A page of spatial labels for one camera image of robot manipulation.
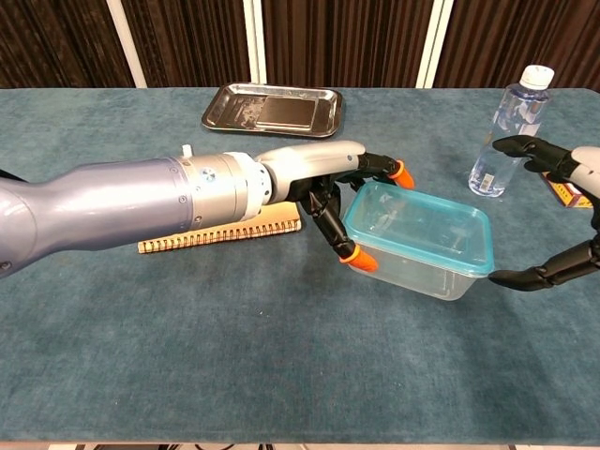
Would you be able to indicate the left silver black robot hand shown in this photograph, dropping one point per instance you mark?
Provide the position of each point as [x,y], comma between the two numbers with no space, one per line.
[309,161]

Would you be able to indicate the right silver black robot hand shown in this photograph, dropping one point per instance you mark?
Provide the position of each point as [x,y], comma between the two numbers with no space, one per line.
[553,157]

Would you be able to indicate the teal plastic container lid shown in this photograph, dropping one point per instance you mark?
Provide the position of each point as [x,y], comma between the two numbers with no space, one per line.
[483,244]

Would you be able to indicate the clear teal-rimmed plastic container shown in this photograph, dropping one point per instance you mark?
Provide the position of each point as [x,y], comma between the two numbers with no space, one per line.
[422,276]

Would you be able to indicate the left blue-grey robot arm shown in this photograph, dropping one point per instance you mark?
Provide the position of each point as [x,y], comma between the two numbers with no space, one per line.
[117,201]

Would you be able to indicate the stainless steel tray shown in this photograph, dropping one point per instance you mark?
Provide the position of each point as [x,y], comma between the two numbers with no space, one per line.
[281,112]

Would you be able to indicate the clear water bottle white cap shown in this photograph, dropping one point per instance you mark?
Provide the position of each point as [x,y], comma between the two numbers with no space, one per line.
[515,112]

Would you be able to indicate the kraft spiral notebook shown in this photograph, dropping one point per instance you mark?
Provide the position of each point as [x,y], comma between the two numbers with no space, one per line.
[234,232]

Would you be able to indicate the blue felt table cloth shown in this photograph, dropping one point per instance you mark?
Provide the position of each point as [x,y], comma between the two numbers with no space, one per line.
[234,365]

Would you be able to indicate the dark partition panel white frame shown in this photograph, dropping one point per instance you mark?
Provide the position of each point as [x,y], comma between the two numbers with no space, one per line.
[342,42]
[187,42]
[51,42]
[515,37]

